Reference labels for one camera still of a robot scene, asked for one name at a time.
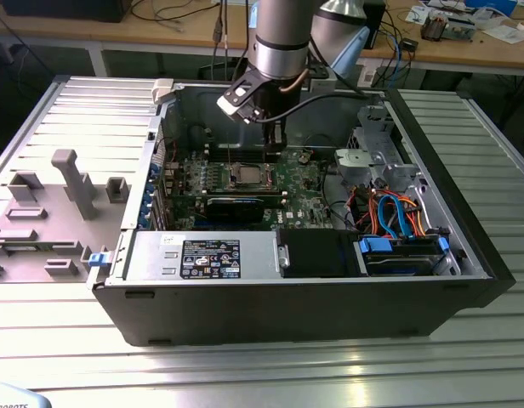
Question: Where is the silver socket cover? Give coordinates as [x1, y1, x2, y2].
[264, 150, 285, 189]

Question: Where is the silver CPU chip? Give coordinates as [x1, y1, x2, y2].
[238, 166, 265, 184]

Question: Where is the CPU socket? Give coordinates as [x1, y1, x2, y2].
[226, 161, 276, 190]

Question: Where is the CPU heatsink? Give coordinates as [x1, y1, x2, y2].
[420, 10, 449, 43]

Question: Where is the green motherboard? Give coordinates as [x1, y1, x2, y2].
[159, 144, 331, 233]

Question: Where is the black graphics card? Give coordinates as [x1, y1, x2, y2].
[205, 195, 266, 224]

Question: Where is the white case latch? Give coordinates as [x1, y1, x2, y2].
[152, 78, 177, 105]

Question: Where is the silver metal disk bay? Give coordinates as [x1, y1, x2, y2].
[333, 104, 420, 192]

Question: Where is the black desktop box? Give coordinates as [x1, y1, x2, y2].
[363, 0, 389, 51]

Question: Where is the wooden desk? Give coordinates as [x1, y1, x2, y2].
[0, 0, 524, 77]

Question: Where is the blue disk carrier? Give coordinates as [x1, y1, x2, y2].
[358, 235, 452, 277]

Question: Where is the silver power supply unit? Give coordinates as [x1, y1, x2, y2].
[123, 231, 284, 284]

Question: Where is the hard disk drive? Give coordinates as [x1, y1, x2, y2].
[363, 250, 444, 277]

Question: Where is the silver metal box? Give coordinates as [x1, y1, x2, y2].
[447, 15, 477, 43]

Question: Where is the black PC case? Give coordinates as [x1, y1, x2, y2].
[86, 75, 516, 348]

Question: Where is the black monitor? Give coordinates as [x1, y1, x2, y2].
[0, 0, 127, 23]

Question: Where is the blue plastic clip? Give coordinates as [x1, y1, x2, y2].
[87, 250, 113, 270]

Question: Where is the blue cardboard box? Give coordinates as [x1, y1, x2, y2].
[464, 0, 518, 10]

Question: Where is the white paper sheet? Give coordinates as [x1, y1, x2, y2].
[482, 24, 524, 44]

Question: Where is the grey parts rack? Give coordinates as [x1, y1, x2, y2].
[0, 148, 134, 284]

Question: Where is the pale blue teach pendant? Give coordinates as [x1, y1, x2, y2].
[0, 380, 53, 408]

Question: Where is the brown curved cable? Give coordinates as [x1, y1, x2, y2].
[278, 70, 310, 93]

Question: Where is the black camera cable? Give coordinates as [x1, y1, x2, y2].
[253, 91, 376, 125]

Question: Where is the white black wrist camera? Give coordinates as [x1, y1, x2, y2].
[216, 70, 267, 124]

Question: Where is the thin black wire loop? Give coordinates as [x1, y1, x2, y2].
[303, 133, 338, 150]

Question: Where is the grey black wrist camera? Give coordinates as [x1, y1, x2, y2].
[307, 63, 336, 93]

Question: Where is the thick black cable loop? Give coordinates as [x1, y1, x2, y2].
[188, 122, 215, 148]

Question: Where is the black cable bundle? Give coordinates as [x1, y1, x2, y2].
[321, 159, 359, 233]

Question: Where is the red black twisted wire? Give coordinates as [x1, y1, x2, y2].
[154, 136, 179, 165]

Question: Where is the blue hanging cable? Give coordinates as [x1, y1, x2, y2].
[391, 31, 407, 88]

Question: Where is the red orange wire bundle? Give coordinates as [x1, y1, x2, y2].
[349, 186, 378, 233]

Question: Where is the blue flat wire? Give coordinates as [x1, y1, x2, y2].
[377, 193, 412, 241]

